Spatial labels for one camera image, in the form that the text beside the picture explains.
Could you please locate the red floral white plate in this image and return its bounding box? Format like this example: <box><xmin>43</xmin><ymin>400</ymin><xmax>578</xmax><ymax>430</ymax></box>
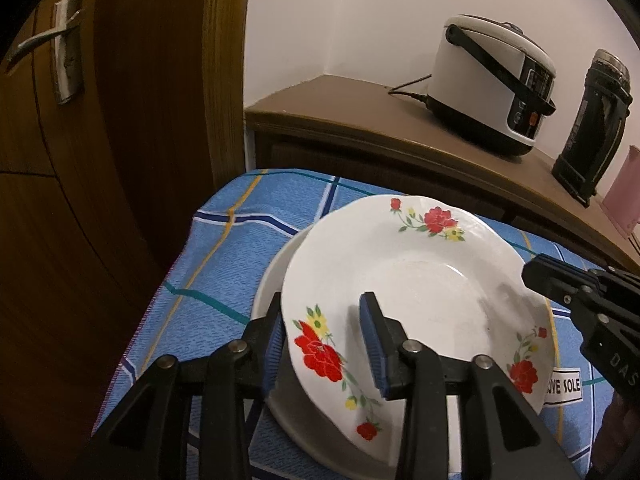
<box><xmin>281</xmin><ymin>195</ymin><xmax>554</xmax><ymax>466</ymax></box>

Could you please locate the plain white plate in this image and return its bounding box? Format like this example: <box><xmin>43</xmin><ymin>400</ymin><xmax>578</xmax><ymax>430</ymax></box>
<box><xmin>253</xmin><ymin>222</ymin><xmax>424</xmax><ymax>479</ymax></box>

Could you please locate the person's right hand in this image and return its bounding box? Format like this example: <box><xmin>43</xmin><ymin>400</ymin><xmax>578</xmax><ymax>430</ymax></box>
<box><xmin>591</xmin><ymin>392</ymin><xmax>639</xmax><ymax>476</ymax></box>

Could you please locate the pink electric kettle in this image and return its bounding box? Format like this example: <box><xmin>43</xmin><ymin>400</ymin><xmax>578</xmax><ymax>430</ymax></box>
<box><xmin>602</xmin><ymin>145</ymin><xmax>640</xmax><ymax>236</ymax></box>

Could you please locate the blue checked tablecloth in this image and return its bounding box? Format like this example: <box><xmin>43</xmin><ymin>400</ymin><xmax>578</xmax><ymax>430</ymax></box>
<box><xmin>93</xmin><ymin>169</ymin><xmax>613</xmax><ymax>479</ymax></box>

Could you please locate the black thermos flask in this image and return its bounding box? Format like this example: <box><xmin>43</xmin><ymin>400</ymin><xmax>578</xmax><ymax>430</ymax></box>
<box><xmin>552</xmin><ymin>49</ymin><xmax>632</xmax><ymax>208</ymax></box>

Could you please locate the white rice cooker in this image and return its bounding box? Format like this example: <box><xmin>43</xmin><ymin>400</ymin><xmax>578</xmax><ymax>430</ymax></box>
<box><xmin>426</xmin><ymin>14</ymin><xmax>556</xmax><ymax>157</ymax></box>

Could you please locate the brown wooden cabinet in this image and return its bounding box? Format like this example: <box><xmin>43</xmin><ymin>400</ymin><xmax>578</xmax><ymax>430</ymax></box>
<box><xmin>245</xmin><ymin>76</ymin><xmax>639</xmax><ymax>272</ymax></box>

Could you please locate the wooden door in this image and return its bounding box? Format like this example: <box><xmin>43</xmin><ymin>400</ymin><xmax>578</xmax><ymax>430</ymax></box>
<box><xmin>1</xmin><ymin>0</ymin><xmax>248</xmax><ymax>479</ymax></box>

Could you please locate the black cooker cable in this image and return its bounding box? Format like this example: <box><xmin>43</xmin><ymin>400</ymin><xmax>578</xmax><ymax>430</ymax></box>
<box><xmin>387</xmin><ymin>74</ymin><xmax>433</xmax><ymax>106</ymax></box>

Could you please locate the metal door handle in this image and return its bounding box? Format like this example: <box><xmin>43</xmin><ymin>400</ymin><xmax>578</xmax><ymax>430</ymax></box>
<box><xmin>6</xmin><ymin>0</ymin><xmax>84</xmax><ymax>104</ymax></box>

